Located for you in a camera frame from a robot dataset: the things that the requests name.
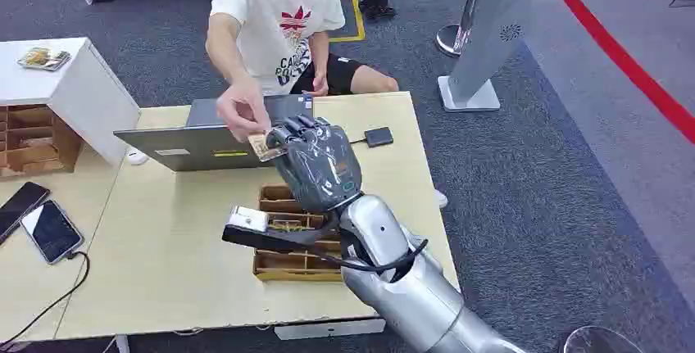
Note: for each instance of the person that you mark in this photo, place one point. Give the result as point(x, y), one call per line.
point(282, 19)

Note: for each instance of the white computer mouse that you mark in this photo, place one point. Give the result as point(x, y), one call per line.
point(137, 157)

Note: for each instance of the white shoe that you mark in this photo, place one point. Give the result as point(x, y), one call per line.
point(441, 198)

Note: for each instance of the cards stack in box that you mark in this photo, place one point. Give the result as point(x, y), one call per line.
point(286, 225)

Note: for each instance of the person's right hand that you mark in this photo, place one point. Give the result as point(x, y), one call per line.
point(241, 109)

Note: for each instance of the person's hand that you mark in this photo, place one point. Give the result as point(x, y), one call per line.
point(318, 83)
point(241, 109)

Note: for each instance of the open wooden compartment box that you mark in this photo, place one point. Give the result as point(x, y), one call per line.
point(35, 141)

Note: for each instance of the round glass stand base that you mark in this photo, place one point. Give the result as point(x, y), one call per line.
point(600, 341)

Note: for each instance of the grey laptop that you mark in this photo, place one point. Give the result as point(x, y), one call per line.
point(201, 147)

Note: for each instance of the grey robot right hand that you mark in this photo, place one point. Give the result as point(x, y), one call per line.
point(320, 169)

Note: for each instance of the grey sign stand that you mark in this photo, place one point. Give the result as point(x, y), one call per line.
point(488, 30)

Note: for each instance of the smartphone in pale case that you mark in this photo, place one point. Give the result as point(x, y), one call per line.
point(51, 231)

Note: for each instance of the small black adapter box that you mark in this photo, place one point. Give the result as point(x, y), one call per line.
point(378, 137)

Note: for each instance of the red barrier belt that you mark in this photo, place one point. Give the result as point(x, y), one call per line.
point(624, 60)

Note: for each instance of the wooden card box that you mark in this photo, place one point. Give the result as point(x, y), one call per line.
point(282, 263)

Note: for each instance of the chrome stanchion post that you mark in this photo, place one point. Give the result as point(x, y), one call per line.
point(461, 25)

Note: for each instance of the white cabinet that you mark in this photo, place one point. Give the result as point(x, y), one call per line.
point(81, 90)

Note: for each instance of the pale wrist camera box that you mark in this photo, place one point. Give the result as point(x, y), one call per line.
point(248, 219)

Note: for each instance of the black smartphone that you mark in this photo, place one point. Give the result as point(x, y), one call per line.
point(19, 207)

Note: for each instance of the person's left hand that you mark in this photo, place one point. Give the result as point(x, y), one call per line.
point(318, 83)

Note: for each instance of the yellow bordered floor mat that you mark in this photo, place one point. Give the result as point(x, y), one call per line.
point(358, 19)

